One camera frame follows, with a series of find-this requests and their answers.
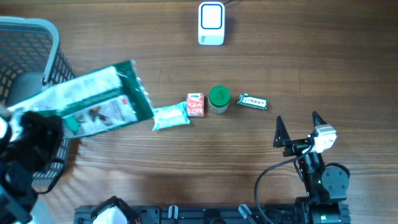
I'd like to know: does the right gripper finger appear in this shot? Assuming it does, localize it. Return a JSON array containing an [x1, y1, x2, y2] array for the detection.
[[273, 116, 291, 148], [312, 111, 326, 126]]

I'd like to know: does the small green white packet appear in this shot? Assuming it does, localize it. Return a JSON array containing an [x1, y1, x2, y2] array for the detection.
[[237, 93, 268, 110]]

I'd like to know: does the green lid jar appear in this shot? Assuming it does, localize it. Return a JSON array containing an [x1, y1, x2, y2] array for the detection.
[[208, 85, 231, 114]]

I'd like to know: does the red tissue pack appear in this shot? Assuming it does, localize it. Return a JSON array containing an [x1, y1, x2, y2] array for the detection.
[[187, 93, 205, 117]]

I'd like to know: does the teal tissue pack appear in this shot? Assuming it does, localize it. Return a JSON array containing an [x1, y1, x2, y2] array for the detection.
[[152, 101, 190, 131]]

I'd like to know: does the green white packaged product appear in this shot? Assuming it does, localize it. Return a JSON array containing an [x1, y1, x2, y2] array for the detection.
[[9, 60, 154, 139]]

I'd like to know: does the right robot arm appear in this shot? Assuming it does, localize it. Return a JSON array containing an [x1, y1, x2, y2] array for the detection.
[[273, 111, 350, 223]]

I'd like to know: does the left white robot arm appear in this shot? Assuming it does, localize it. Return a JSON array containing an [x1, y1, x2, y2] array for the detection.
[[1, 107, 66, 223]]

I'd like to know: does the grey plastic shopping basket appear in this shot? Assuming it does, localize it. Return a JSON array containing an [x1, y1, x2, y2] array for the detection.
[[1, 17, 76, 186]]

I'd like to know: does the black camera cable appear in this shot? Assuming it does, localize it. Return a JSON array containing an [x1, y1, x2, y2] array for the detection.
[[254, 144, 315, 224]]

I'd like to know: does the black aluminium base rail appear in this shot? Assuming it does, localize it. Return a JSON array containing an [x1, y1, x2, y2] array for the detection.
[[73, 203, 351, 224]]

